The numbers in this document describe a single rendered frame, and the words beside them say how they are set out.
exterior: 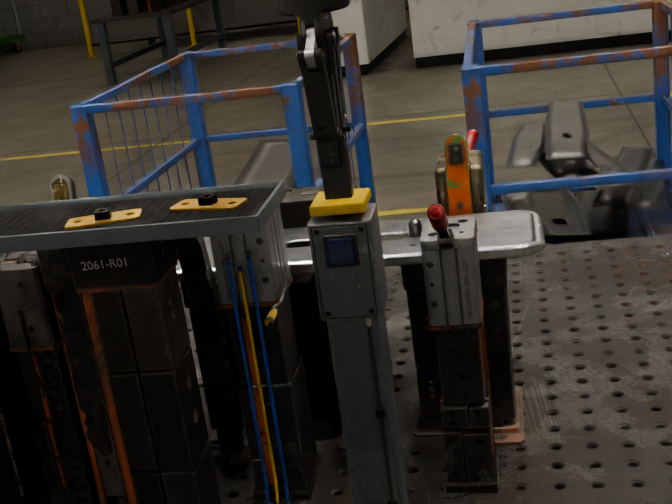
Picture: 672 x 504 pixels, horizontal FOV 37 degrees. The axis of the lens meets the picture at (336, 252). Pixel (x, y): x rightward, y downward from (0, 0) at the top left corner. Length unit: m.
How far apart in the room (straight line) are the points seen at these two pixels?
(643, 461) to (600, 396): 0.20
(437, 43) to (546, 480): 8.05
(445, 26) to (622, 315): 7.52
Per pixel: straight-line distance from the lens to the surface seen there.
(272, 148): 4.38
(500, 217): 1.50
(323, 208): 1.08
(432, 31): 9.30
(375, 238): 1.10
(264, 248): 1.27
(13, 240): 1.16
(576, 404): 1.60
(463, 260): 1.25
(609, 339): 1.81
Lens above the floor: 1.45
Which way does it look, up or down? 19 degrees down
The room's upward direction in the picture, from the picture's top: 8 degrees counter-clockwise
